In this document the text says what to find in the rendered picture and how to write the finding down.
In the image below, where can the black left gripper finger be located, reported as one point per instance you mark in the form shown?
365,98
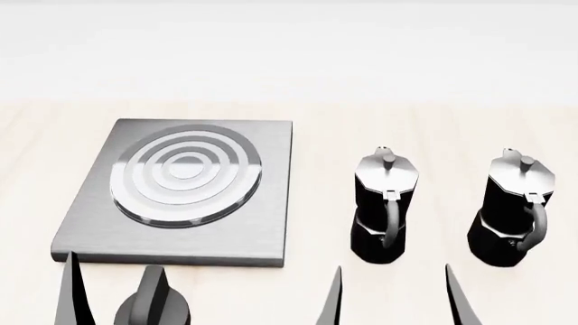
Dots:
72,298

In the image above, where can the grey metal stove base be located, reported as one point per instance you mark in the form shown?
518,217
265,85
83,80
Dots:
90,233

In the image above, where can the black moka pot silver lid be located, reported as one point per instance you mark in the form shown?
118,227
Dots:
370,203
496,210

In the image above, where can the round silver ringed burner plate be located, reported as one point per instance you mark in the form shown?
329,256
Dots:
185,176

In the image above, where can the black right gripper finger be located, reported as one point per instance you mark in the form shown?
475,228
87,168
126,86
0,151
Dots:
333,304
460,304

